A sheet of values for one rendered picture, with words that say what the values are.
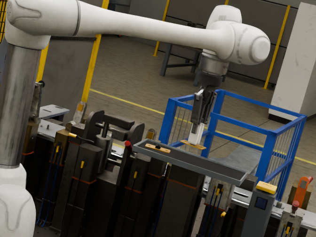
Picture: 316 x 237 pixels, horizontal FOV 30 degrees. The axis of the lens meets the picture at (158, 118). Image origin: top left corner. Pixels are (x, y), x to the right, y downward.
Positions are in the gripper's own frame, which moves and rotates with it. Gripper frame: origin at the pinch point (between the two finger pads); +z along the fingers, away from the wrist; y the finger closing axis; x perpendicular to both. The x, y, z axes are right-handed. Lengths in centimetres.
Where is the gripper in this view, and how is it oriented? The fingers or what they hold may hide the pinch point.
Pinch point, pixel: (196, 133)
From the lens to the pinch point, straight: 190.5
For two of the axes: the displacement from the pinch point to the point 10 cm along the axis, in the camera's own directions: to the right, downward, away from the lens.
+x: -8.4, -3.1, 4.4
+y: 4.8, -0.8, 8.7
